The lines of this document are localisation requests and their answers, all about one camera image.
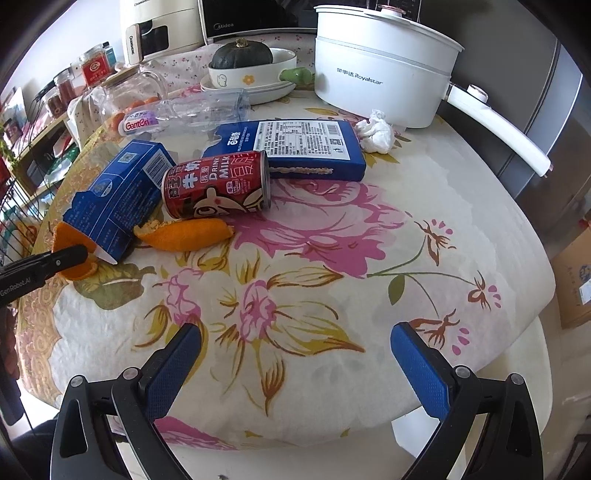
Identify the white plate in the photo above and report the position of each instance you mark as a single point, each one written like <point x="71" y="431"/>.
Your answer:
<point x="257" y="95"/>

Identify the large blue food box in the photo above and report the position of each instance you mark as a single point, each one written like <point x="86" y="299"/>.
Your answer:
<point x="296" y="148"/>

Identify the clear plastic water bottle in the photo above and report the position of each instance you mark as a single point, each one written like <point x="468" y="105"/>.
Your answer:
<point x="201" y="111"/>

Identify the white electric cooking pot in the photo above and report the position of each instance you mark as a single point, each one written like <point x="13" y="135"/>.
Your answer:
<point x="369" y="60"/>

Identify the cream air fryer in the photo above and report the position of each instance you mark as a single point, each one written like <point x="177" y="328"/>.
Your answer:
<point x="153" y="28"/>

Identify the lower cardboard box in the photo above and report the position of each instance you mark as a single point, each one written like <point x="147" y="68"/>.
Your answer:
<point x="572" y="275"/>

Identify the white ceramic bowl green handle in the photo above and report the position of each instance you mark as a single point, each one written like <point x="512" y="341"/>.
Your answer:
<point x="283" y="69"/>

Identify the white crumpled tissue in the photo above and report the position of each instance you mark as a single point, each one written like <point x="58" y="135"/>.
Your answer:
<point x="375" y="134"/>

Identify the wooden shelf rack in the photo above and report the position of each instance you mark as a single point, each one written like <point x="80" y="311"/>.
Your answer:
<point x="35" y="156"/>

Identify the orange peel piece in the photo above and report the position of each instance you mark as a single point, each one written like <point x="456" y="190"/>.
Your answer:
<point x="184" y="235"/>

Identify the glass jar with lid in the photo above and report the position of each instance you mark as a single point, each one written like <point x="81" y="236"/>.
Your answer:
<point x="127" y="88"/>

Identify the black microwave oven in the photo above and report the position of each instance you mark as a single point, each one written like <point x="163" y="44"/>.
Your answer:
<point x="221" y="19"/>

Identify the small blue carton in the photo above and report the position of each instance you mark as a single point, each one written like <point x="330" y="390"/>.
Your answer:
<point x="123" y="196"/>

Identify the dark green pumpkin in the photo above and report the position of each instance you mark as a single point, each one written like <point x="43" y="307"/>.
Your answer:
<point x="241" y="53"/>

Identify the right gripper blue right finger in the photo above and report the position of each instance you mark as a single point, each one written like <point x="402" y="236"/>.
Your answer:
<point x="509" y="446"/>

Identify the red label spice jar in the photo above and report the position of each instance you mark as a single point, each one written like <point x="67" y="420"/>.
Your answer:
<point x="96" y="64"/>

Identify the red milk drink can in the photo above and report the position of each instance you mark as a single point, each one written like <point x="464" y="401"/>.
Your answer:
<point x="225" y="184"/>

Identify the floral tablecloth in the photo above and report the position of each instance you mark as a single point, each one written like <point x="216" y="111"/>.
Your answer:
<point x="297" y="307"/>

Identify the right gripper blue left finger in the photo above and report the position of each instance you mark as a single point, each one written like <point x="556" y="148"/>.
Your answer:
<point x="83" y="443"/>

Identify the grey refrigerator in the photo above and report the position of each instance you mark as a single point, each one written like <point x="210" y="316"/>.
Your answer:
<point x="533" y="81"/>

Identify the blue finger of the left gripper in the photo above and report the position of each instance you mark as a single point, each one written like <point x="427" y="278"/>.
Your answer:
<point x="22" y="277"/>

